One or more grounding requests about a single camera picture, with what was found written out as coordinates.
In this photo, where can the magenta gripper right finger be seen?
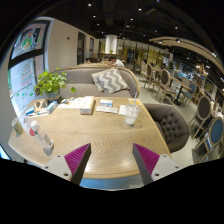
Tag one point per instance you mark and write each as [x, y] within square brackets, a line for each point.
[152, 166]

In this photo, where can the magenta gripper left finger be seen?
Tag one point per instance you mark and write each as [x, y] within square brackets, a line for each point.
[71, 166]

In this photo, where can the clear plastic water bottle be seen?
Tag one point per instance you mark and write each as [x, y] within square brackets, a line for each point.
[42, 137]

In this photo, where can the dark tufted armchair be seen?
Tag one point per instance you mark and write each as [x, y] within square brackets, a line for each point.
[171, 125]

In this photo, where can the clear drinking glass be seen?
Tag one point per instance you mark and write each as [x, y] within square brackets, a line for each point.
[132, 112]

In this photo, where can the white tissue box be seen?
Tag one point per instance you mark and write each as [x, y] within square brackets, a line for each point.
[87, 105]

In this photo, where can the white paper booklet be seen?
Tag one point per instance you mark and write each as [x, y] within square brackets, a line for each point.
[106, 109]

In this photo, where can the blue white small box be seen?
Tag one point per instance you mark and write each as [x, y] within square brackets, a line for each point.
[106, 102]

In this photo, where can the wooden dining chair grey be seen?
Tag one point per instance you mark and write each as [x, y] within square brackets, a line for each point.
[164, 87]

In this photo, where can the blue upholstered wooden chair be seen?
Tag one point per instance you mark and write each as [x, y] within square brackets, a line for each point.
[210, 140]

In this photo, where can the green potted plant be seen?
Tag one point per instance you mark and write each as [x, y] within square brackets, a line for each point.
[50, 83]

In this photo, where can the grey upholstered sofa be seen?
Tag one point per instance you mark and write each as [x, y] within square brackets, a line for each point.
[81, 83]

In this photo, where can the grey chevron cushion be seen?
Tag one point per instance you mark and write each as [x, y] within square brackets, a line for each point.
[109, 81]

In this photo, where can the white round pillar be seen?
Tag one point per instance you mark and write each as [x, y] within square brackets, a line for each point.
[111, 44]

